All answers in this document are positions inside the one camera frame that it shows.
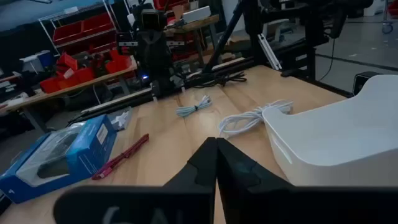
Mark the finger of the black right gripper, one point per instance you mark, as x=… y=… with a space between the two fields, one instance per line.
x=160 y=51
x=146 y=51

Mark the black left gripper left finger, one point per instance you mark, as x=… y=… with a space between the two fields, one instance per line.
x=174 y=202

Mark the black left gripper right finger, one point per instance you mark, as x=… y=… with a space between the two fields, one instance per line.
x=264 y=205

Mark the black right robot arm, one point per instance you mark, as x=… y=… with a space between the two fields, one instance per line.
x=163 y=84

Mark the red storage bin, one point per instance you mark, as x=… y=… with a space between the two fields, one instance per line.
x=82 y=75
x=102 y=42
x=66 y=61
x=119 y=62
x=66 y=31
x=98 y=22
x=49 y=84

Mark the wooden side table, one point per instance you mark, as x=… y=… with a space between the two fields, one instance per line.
x=199 y=22

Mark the wooden workbench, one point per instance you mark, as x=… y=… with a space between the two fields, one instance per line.
x=93 y=81

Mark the white cardboard box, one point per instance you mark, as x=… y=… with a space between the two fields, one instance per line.
x=196 y=14

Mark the dark upright product box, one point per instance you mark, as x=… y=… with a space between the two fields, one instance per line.
x=122 y=119

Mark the blue and white box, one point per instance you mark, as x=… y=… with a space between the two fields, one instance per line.
x=35 y=60

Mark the blue game controller box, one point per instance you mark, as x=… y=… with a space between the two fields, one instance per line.
x=90 y=149

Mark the white plastic bin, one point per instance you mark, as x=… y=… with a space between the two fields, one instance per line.
x=342 y=140

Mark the silver aluminium extrusion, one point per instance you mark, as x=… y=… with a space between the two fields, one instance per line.
x=269 y=51

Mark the black box device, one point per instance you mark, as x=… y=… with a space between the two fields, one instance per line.
x=360 y=82

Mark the chair caster wheel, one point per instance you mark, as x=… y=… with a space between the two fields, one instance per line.
x=387 y=28

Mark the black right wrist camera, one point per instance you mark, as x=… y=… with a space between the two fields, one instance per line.
x=152 y=19

